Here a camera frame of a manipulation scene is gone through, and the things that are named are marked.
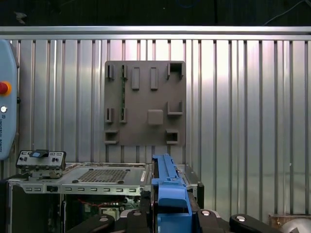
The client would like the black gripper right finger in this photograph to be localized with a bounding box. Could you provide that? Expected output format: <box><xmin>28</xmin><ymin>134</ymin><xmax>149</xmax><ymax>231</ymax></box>
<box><xmin>188</xmin><ymin>193</ymin><xmax>282</xmax><ymax>233</ymax></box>

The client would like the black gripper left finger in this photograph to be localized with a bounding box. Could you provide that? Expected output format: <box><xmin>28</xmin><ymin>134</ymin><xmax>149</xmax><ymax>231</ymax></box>
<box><xmin>65</xmin><ymin>190</ymin><xmax>156</xmax><ymax>233</ymax></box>

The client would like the hard disk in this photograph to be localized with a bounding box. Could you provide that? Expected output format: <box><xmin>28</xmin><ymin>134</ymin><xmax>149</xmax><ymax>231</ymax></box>
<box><xmin>151</xmin><ymin>153</ymin><xmax>202</xmax><ymax>233</ymax></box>

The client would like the black open PC case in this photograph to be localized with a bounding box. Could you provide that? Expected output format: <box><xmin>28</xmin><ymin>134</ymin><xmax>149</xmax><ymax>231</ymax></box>
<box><xmin>0</xmin><ymin>161</ymin><xmax>205</xmax><ymax>233</ymax></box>

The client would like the grey parts rack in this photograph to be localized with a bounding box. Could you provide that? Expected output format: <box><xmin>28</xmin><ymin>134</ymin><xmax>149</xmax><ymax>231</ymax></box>
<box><xmin>104</xmin><ymin>60</ymin><xmax>187</xmax><ymax>146</ymax></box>

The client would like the pale blue teach pendant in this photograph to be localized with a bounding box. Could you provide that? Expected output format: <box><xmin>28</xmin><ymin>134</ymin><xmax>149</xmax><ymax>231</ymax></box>
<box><xmin>0</xmin><ymin>38</ymin><xmax>19</xmax><ymax>161</ymax></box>

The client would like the metal port panel bracket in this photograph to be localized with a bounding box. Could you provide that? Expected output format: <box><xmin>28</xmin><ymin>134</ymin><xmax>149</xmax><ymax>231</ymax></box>
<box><xmin>16</xmin><ymin>149</ymin><xmax>67</xmax><ymax>180</ymax></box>

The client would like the pale floor cable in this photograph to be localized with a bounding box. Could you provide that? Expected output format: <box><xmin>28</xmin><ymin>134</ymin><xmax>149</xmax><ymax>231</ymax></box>
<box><xmin>263</xmin><ymin>0</ymin><xmax>309</xmax><ymax>25</ymax></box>

